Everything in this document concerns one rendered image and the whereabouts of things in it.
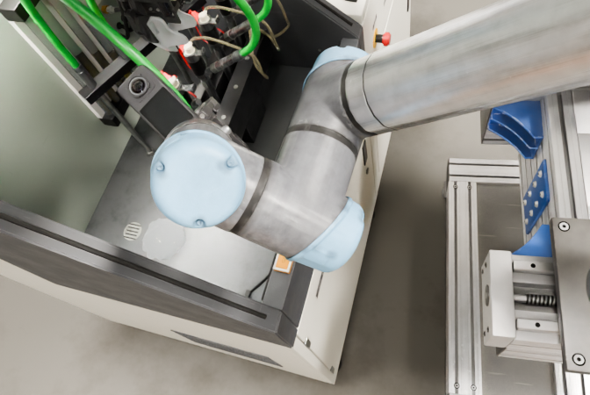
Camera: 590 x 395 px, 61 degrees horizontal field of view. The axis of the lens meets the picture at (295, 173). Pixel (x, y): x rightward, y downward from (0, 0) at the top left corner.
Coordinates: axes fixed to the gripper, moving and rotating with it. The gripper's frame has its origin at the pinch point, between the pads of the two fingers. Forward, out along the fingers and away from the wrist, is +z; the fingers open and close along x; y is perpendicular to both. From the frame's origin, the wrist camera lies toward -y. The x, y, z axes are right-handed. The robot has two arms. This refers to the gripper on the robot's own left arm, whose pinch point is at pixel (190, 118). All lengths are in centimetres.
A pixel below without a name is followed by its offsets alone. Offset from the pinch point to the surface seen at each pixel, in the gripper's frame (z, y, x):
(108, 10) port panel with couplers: 45, -27, 0
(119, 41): -8.1, -12.9, 1.6
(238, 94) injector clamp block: 34.5, 5.1, 7.5
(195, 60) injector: 24.4, -5.9, 6.3
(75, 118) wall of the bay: 39.8, -15.3, -20.9
